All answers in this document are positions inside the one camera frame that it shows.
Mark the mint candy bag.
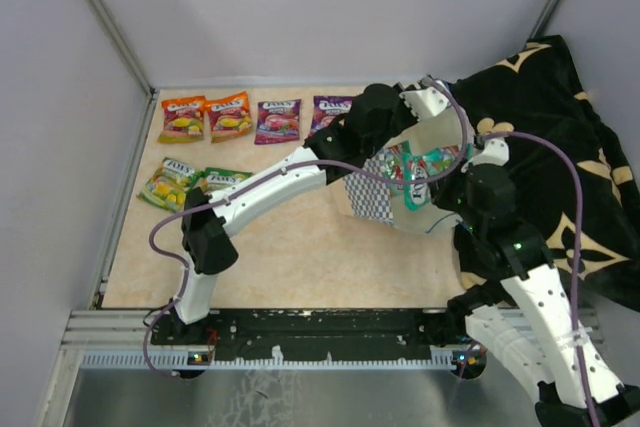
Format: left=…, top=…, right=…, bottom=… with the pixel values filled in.
left=380, top=141, right=411, bottom=181
left=403, top=145, right=460, bottom=211

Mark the purple candy bag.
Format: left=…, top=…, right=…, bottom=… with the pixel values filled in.
left=308, top=95, right=353, bottom=137
left=254, top=99, right=302, bottom=145

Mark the blue checkered paper bag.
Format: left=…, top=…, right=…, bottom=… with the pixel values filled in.
left=331, top=109, right=474, bottom=234

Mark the orange candy bag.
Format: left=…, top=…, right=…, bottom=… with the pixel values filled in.
left=158, top=96, right=206, bottom=144
left=205, top=91, right=253, bottom=143

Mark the green candy bag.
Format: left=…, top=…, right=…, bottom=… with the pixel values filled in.
left=198, top=167, right=253, bottom=193
left=137, top=157, right=201, bottom=213

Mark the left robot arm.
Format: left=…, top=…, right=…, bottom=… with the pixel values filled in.
left=165, top=84, right=434, bottom=344

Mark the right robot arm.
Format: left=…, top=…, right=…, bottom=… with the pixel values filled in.
left=432, top=164, right=639, bottom=426

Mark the black floral blanket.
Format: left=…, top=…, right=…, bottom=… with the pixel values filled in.
left=451, top=35, right=639, bottom=311

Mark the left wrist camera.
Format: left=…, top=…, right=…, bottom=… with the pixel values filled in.
left=415, top=81, right=464, bottom=122

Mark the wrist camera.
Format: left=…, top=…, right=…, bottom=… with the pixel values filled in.
left=461, top=137, right=510, bottom=173
left=415, top=81, right=464, bottom=122

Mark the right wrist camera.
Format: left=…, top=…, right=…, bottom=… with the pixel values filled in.
left=461, top=137, right=510, bottom=173

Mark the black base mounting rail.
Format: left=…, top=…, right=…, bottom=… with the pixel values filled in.
left=148, top=308, right=486, bottom=379

